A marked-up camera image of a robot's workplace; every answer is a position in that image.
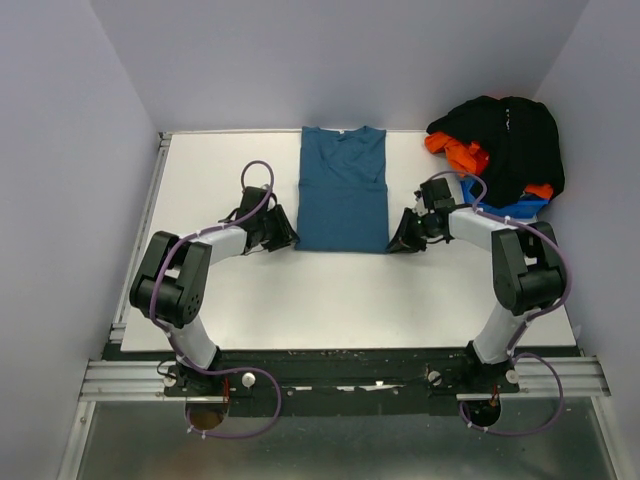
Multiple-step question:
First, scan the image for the orange t shirt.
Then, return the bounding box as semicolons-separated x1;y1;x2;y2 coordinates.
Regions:
424;130;555;200

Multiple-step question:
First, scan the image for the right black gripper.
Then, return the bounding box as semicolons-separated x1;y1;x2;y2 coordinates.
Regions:
385;207;439;254

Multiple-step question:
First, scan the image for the blue plastic bin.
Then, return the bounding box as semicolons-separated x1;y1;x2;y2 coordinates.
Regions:
460;178;549;220

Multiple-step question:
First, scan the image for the teal blue t shirt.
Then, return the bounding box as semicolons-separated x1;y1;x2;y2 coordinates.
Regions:
296;126;389;254

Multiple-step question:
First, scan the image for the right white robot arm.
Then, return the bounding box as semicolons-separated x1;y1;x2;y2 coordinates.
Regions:
386;173;572;392

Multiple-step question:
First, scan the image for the aluminium table edge rail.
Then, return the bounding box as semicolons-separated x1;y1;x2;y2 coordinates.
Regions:
55;131;174;480

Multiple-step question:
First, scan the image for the black t shirt pile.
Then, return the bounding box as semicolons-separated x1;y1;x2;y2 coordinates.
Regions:
426;96;565;201

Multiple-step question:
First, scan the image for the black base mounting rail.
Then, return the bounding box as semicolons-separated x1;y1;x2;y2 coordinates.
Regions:
164;347;519;417

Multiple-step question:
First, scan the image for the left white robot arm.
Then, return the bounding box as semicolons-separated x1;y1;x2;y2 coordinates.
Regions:
129;187;299;395

